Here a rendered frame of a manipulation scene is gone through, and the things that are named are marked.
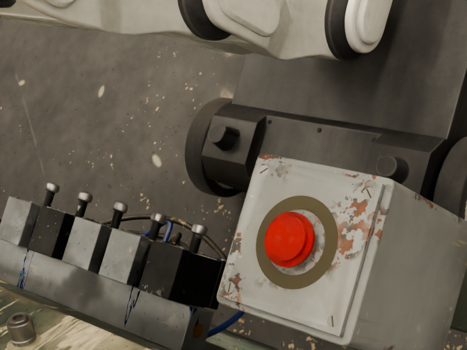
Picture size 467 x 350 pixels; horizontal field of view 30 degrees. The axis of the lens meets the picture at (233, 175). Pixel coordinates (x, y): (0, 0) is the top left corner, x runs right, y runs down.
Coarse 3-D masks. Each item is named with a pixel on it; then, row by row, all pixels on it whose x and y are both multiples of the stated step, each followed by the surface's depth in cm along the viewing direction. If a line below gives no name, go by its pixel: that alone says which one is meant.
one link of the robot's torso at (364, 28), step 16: (352, 0) 137; (368, 0) 138; (384, 0) 142; (352, 16) 137; (368, 16) 139; (384, 16) 143; (352, 32) 138; (368, 32) 140; (352, 48) 141; (368, 48) 142
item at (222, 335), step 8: (216, 336) 156; (224, 336) 155; (232, 336) 154; (240, 336) 159; (216, 344) 155; (224, 344) 154; (232, 344) 153; (240, 344) 152; (248, 344) 151; (256, 344) 152; (264, 344) 156
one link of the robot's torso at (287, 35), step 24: (216, 0) 111; (240, 0) 113; (264, 0) 117; (288, 0) 130; (312, 0) 135; (336, 0) 138; (216, 24) 113; (240, 24) 116; (264, 24) 118; (288, 24) 130; (312, 24) 136; (336, 24) 138; (216, 48) 133; (240, 48) 138; (264, 48) 121; (288, 48) 132; (312, 48) 137; (336, 48) 140
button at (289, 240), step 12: (288, 216) 61; (300, 216) 61; (276, 228) 62; (288, 228) 61; (300, 228) 60; (312, 228) 60; (276, 240) 61; (288, 240) 61; (300, 240) 60; (312, 240) 60; (276, 252) 61; (288, 252) 60; (300, 252) 60; (276, 264) 61; (288, 264) 61; (300, 264) 60
